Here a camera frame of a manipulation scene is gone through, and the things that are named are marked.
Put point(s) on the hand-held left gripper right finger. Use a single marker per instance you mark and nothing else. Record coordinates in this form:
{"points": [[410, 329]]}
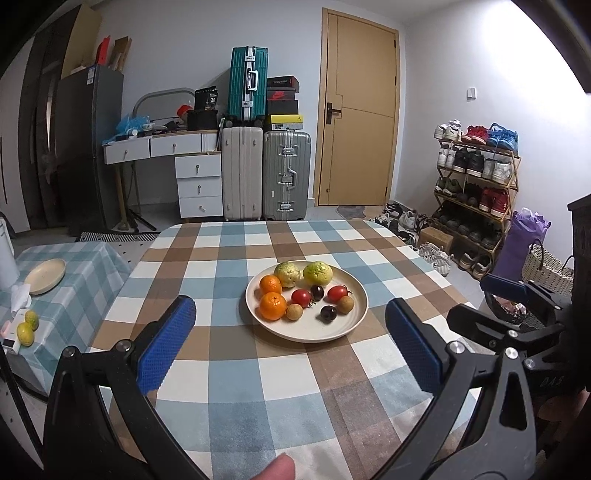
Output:
{"points": [[415, 346]]}

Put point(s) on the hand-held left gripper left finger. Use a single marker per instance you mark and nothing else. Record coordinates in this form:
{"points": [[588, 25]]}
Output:
{"points": [[166, 341]]}

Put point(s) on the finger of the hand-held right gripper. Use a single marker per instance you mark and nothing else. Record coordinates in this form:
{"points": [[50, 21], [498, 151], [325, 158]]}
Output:
{"points": [[480, 325], [508, 290]]}

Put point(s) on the cream round plate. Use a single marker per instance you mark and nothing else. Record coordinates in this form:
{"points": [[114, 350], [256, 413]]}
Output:
{"points": [[318, 330]]}

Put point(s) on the large orange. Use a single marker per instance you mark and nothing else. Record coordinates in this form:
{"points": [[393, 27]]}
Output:
{"points": [[272, 307]]}

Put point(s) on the small orange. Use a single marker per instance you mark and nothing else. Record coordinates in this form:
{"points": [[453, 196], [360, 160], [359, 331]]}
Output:
{"points": [[270, 284]]}

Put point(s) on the brown longan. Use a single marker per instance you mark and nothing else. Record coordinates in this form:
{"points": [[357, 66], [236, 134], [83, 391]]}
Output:
{"points": [[345, 304], [294, 312]]}

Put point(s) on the person's left hand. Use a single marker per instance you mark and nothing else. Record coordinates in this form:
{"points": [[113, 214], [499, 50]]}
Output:
{"points": [[277, 468]]}

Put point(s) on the woven basket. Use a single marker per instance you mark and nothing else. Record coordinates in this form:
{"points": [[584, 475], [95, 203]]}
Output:
{"points": [[549, 272]]}

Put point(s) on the purple bag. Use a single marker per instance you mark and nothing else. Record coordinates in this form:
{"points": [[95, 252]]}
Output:
{"points": [[517, 244]]}

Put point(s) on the brown cardboard box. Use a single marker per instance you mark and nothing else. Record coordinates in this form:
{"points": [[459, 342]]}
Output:
{"points": [[436, 238]]}

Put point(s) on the red tomato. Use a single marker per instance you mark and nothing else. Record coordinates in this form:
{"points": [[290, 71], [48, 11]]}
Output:
{"points": [[302, 297], [337, 292]]}

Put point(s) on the wooden shoe rack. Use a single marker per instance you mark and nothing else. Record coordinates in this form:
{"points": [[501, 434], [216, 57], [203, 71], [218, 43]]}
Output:
{"points": [[515, 175]]}

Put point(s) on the pile of floor shoes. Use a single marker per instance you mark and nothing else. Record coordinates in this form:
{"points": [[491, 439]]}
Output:
{"points": [[415, 221]]}

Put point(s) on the striped rug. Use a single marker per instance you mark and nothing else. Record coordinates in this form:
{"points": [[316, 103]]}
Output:
{"points": [[115, 237]]}

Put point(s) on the green-yellow lemon right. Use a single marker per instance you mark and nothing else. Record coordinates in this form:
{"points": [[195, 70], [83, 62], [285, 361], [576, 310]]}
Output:
{"points": [[317, 273]]}

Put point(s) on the green-yellow lemon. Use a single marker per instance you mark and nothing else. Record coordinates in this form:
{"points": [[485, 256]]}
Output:
{"points": [[317, 273], [286, 274]]}

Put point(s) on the shoe rack with shoes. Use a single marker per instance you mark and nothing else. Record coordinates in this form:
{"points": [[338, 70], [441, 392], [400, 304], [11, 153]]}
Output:
{"points": [[475, 161]]}

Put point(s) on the yellow green citrus fruit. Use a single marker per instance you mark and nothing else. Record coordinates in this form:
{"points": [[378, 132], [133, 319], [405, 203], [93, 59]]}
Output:
{"points": [[25, 334], [31, 319]]}

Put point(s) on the small beige plate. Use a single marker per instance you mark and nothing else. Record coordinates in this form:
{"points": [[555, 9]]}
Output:
{"points": [[45, 277]]}

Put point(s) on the green-yellow lemon left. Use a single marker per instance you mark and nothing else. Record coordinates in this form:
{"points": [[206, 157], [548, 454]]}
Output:
{"points": [[286, 274]]}

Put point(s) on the grey door mat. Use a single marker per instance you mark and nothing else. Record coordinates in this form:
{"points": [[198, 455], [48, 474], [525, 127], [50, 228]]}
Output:
{"points": [[351, 211]]}

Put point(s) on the white tissue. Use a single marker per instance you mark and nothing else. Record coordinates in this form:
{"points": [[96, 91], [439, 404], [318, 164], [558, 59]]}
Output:
{"points": [[21, 295]]}

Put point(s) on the small white box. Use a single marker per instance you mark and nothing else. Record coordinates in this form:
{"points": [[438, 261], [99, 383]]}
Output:
{"points": [[9, 347]]}

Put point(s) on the white appliance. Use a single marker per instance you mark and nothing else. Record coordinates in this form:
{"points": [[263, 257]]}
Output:
{"points": [[7, 258]]}

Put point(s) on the white suitcase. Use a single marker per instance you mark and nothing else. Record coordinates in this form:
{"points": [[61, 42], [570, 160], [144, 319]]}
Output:
{"points": [[242, 173]]}

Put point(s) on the white desk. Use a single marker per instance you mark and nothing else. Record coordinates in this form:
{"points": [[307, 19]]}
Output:
{"points": [[138, 147]]}

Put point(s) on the dark grey fridge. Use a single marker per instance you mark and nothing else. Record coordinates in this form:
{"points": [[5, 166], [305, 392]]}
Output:
{"points": [[90, 152]]}

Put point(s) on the silver suitcase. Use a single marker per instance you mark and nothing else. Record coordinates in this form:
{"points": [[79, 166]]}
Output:
{"points": [[286, 175]]}

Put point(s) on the blue plastic bag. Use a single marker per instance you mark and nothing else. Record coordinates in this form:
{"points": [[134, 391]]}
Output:
{"points": [[131, 124]]}

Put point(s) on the black bag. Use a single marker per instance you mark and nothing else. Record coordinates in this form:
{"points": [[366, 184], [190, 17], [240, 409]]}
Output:
{"points": [[202, 120]]}

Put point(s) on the wooden door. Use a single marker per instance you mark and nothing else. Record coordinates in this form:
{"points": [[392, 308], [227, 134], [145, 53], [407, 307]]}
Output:
{"points": [[355, 115]]}

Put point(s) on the dark wooden wardrobe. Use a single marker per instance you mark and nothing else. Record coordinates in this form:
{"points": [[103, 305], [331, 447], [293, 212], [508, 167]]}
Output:
{"points": [[41, 138]]}

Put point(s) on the black packet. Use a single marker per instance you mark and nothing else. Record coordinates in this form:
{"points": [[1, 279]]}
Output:
{"points": [[206, 98]]}

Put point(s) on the plain black shoe box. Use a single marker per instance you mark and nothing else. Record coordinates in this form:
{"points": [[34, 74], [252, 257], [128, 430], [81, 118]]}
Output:
{"points": [[284, 108]]}

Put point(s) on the teal suitcase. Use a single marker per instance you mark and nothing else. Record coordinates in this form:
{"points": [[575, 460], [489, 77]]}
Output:
{"points": [[244, 83]]}

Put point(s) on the red black shoe box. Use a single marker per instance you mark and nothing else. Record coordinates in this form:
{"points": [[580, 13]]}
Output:
{"points": [[282, 95]]}

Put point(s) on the flat cardboard sheet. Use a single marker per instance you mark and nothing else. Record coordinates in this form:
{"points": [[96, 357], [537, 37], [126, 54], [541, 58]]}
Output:
{"points": [[81, 41]]}

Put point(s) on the grey curved frame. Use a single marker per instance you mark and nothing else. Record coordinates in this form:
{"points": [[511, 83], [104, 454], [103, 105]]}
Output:
{"points": [[161, 92]]}

